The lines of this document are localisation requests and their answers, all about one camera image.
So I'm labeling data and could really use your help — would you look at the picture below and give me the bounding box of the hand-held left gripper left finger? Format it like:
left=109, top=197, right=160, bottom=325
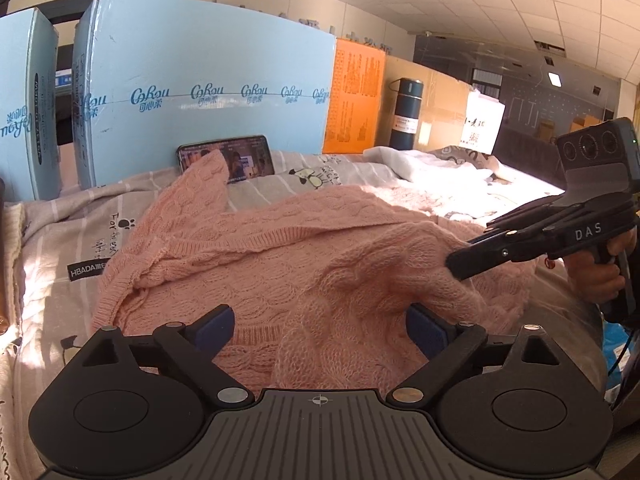
left=72, top=304, right=254, bottom=409

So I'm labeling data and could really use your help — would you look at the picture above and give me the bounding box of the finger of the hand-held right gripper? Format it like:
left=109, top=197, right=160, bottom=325
left=445, top=231, right=552, bottom=283
left=481, top=194, right=569, bottom=242

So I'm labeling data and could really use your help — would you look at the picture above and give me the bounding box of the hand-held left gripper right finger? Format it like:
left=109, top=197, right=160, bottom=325
left=384, top=303, right=569, bottom=407

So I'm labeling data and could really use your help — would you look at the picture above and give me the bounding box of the pink knitted sweater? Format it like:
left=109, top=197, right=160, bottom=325
left=91, top=150, right=536, bottom=396

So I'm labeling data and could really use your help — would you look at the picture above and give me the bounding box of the person's right hand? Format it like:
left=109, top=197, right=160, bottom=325
left=565, top=229, right=639, bottom=307

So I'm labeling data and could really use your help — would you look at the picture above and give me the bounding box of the grey patterned cloth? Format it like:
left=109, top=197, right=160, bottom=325
left=430, top=145, right=501, bottom=171

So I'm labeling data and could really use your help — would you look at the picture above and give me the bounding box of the white blanket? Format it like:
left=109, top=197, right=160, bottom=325
left=362, top=146, right=566, bottom=213

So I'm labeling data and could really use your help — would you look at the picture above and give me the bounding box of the white paper bag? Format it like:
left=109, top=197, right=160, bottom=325
left=462, top=91, right=506, bottom=153

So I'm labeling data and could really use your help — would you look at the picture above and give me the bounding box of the blue plastic bag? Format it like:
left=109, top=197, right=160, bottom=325
left=600, top=320, right=633, bottom=391

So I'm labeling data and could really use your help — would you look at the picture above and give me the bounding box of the brown cardboard box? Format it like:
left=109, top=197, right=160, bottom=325
left=375, top=55, right=473, bottom=151

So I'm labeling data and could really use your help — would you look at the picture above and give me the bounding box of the dark blue thermos bottle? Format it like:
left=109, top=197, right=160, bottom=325
left=390, top=78, right=424, bottom=151

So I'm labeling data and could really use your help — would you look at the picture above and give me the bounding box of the black smartphone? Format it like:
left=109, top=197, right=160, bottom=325
left=176, top=135, right=277, bottom=186

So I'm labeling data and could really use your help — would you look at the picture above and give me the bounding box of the printed striped bedsheet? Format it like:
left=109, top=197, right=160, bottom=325
left=0, top=147, right=606, bottom=480

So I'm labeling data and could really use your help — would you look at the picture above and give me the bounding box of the orange cardboard box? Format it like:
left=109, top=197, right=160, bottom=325
left=322, top=37, right=388, bottom=156

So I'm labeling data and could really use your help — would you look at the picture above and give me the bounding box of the cream knitted sweater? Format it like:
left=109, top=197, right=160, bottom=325
left=0, top=201, right=27, bottom=331

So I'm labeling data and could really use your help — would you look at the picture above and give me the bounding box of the light blue cardboard box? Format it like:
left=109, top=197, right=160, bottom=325
left=72, top=0, right=337, bottom=191
left=0, top=8, right=61, bottom=202

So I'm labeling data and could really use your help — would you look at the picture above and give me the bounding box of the dark monitor screen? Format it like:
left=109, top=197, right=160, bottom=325
left=54, top=45, right=77, bottom=147

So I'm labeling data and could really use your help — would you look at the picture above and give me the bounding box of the dark flat board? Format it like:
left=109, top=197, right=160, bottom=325
left=35, top=0, right=183, bottom=26

